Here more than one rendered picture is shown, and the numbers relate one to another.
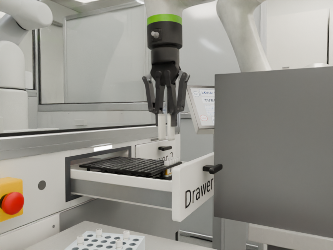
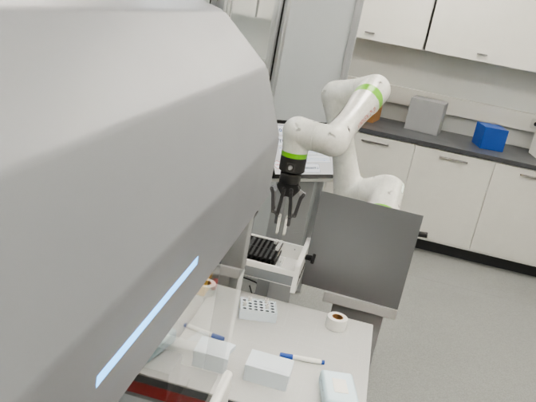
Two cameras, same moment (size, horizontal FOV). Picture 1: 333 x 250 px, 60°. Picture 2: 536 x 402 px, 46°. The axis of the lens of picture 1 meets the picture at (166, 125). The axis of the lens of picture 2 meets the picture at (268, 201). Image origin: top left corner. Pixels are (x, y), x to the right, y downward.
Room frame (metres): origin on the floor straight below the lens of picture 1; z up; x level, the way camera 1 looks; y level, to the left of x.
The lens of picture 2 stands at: (-1.24, 0.74, 1.79)
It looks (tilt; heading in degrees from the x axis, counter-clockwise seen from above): 19 degrees down; 341
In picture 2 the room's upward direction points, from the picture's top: 11 degrees clockwise
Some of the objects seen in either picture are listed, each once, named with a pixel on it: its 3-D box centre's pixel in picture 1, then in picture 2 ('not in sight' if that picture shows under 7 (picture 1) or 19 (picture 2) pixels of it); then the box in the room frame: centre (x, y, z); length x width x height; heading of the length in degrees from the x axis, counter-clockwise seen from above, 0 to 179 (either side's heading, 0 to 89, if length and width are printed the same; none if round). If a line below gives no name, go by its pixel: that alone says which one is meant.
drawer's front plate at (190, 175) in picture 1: (200, 180); (301, 264); (0.70, -0.08, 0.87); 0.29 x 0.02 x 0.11; 153
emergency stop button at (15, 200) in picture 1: (11, 202); not in sight; (0.52, 0.28, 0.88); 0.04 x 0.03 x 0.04; 153
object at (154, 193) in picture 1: (129, 175); (246, 252); (0.80, 0.10, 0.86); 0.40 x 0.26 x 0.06; 63
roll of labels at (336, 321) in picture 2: not in sight; (336, 321); (0.46, -0.15, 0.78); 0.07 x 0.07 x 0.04
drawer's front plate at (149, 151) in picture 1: (157, 156); not in sight; (1.12, 0.03, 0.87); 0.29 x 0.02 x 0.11; 153
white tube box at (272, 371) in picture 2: not in sight; (268, 369); (0.18, 0.17, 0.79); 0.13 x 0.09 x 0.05; 63
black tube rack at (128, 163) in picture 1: (132, 174); (248, 252); (0.79, 0.09, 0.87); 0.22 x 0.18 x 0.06; 63
